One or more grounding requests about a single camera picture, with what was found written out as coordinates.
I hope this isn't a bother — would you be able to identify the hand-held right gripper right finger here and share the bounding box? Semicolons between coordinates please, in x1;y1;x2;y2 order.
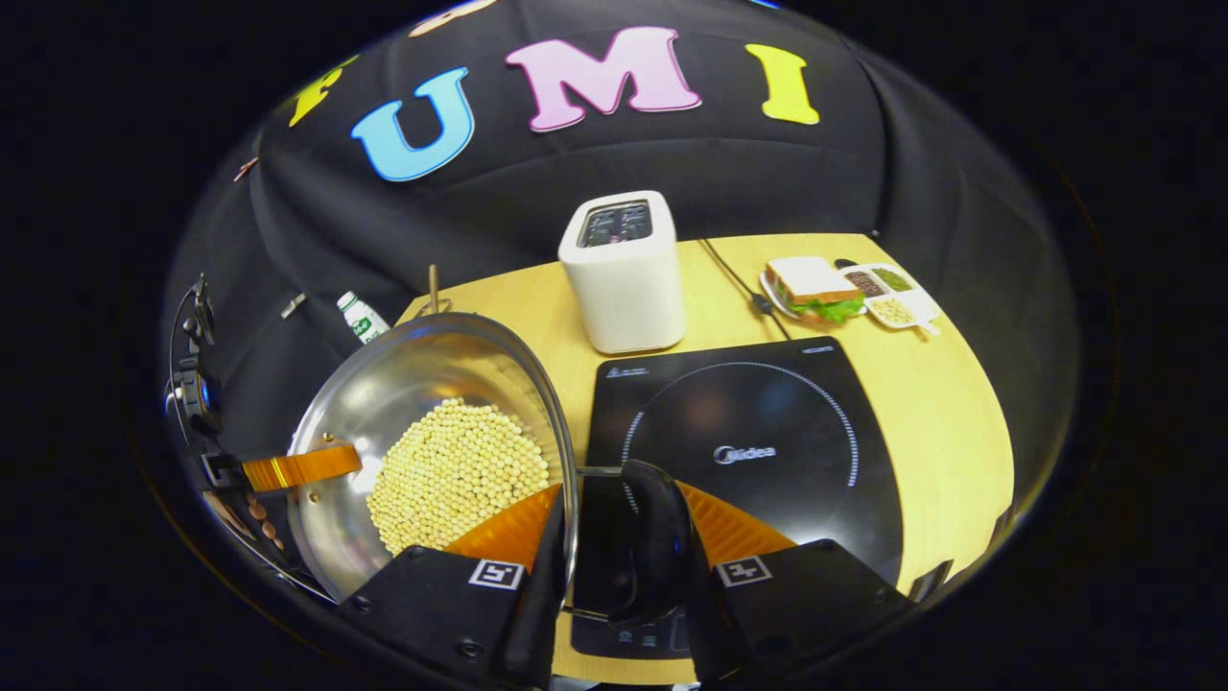
672;480;912;684

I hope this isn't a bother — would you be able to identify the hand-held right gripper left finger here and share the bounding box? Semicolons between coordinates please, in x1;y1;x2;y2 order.
338;483;569;690

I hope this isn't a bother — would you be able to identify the stainless steel pot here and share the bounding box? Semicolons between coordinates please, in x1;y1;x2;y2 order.
286;312;694;625

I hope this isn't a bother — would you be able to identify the black induction cooktop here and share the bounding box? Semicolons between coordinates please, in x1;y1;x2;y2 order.
571;336;905;661

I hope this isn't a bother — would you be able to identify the pile of soybeans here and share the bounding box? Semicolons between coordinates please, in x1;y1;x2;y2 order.
366;398;553;556

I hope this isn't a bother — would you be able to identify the white bottle green label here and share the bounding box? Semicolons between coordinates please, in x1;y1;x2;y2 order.
336;291;392;345

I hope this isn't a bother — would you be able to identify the white toaster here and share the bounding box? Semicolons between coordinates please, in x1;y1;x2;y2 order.
558;190;687;355

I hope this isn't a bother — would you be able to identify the white sandwich plate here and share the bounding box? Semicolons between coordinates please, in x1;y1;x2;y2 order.
760;272;869;322

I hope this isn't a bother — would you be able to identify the black backdrop cloth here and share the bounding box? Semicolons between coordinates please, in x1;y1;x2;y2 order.
163;0;1080;500

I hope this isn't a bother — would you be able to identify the sandwich with lettuce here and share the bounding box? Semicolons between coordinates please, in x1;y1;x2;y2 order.
765;256;864;324

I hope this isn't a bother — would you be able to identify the white divided bean dish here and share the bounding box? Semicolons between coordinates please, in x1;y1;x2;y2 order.
839;262;943;335

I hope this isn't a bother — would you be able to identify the black power cable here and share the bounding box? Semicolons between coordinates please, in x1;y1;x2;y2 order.
698;238;792;342

